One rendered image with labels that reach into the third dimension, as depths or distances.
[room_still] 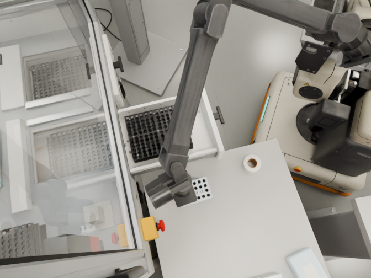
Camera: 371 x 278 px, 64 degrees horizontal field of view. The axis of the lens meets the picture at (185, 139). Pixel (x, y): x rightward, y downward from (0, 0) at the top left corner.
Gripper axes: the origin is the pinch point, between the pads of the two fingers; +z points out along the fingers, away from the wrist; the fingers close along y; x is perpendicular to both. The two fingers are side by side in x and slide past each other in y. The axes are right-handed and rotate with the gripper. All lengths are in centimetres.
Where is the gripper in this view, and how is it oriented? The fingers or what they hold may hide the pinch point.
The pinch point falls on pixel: (181, 192)
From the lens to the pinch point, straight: 101.0
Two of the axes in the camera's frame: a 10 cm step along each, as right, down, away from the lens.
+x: 9.4, -3.1, 1.1
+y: 3.3, 8.9, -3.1
